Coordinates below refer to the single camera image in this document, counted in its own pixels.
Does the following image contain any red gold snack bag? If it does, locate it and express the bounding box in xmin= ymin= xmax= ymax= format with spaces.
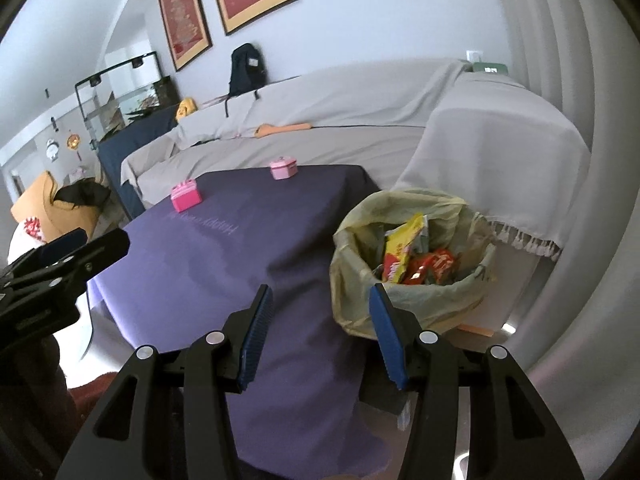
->
xmin=401 ymin=248 xmax=458 ymax=285

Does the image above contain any yellow snack bag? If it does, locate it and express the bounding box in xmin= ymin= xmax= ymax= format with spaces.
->
xmin=382 ymin=214 xmax=430 ymax=283

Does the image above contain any yellow trash bag bin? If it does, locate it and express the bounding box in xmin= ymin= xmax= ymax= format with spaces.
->
xmin=330 ymin=190 xmax=497 ymax=338

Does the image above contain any orange beanbag chair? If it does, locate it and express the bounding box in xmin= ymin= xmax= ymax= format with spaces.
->
xmin=11 ymin=171 xmax=111 ymax=242

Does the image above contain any purple tablecloth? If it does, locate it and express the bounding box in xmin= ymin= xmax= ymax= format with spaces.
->
xmin=88 ymin=165 xmax=390 ymax=479

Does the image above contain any dark blue cabinet cover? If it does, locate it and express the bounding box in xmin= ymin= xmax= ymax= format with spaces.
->
xmin=98 ymin=104 xmax=178 ymax=220

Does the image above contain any pink toy cash register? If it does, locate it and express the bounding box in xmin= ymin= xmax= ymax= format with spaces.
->
xmin=170 ymin=179 xmax=202 ymax=212

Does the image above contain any glass fish tank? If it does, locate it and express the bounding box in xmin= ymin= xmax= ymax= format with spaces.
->
xmin=74 ymin=51 xmax=179 ymax=143

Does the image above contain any yellow plush toy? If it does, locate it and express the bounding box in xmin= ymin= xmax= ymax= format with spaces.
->
xmin=176 ymin=98 xmax=198 ymax=122

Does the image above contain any orange back scratcher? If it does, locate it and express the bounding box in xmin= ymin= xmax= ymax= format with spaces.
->
xmin=254 ymin=122 xmax=312 ymax=139

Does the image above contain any pink toy pot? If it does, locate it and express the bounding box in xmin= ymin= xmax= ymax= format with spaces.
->
xmin=269 ymin=157 xmax=298 ymax=181

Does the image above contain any black backpack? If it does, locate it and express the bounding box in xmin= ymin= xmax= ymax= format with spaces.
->
xmin=224 ymin=44 xmax=267 ymax=116

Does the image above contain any grey covered sofa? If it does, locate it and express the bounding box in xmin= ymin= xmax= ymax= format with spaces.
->
xmin=120 ymin=60 xmax=590 ymax=259

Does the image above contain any left red framed picture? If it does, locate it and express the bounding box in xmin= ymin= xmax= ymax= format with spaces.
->
xmin=158 ymin=0 xmax=213 ymax=72

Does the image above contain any green box on sofa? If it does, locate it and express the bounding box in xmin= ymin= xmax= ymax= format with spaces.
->
xmin=472 ymin=62 xmax=509 ymax=75

